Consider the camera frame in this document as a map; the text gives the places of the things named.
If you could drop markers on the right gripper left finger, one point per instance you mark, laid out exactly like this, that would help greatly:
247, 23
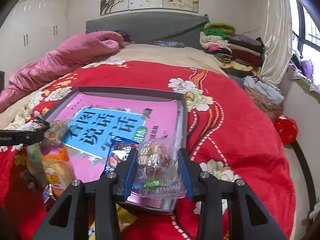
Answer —
68, 218

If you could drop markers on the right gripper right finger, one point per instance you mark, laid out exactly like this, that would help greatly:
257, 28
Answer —
247, 216

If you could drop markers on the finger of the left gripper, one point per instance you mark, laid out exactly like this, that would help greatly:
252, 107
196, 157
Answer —
10, 137

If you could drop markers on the Snickers bar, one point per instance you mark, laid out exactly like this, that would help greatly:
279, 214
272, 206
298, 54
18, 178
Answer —
49, 197

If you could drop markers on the green pale pastry pack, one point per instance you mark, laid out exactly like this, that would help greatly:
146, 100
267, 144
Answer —
34, 163

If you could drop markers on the orange rice cracker pack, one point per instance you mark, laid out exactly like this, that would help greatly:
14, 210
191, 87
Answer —
59, 171

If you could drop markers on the clear crispy cake pack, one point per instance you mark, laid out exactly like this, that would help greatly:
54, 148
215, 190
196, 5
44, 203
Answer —
56, 132

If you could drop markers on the yellow Alpenliebe candy pack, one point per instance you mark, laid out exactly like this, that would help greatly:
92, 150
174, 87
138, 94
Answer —
125, 219

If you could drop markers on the blue Oreo pack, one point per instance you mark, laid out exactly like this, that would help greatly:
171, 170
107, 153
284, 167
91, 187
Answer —
118, 152

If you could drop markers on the clear walnut date pack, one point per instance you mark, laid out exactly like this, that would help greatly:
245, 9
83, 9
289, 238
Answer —
157, 171

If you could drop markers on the pink Chinese workbook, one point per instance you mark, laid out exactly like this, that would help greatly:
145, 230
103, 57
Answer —
96, 117

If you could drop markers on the red floral blanket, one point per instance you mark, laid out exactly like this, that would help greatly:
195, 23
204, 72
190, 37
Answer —
228, 135

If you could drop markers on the dark shallow box tray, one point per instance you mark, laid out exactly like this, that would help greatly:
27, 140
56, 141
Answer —
160, 205

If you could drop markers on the red plastic bag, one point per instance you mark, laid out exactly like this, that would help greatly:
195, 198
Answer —
287, 129

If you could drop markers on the pink quilt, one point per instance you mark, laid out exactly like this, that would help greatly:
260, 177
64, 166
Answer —
73, 53

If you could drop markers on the white wardrobe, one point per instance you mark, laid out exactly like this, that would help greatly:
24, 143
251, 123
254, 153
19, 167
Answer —
31, 29

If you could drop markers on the grey clothes pile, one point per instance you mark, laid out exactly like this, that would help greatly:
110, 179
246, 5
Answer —
266, 89

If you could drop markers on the clothes on window sill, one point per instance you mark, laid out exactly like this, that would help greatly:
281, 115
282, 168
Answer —
303, 73

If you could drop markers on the folded clothes stack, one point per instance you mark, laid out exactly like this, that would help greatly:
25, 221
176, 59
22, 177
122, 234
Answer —
237, 54

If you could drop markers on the grey headboard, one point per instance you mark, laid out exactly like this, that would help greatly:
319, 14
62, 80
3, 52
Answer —
148, 27

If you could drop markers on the patterned small pillow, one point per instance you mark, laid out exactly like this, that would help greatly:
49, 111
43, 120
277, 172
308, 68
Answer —
172, 44

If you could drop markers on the window with bars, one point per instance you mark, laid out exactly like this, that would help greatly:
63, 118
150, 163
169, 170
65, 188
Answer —
305, 31

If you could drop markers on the cream satin curtain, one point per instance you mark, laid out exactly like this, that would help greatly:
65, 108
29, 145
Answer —
277, 38

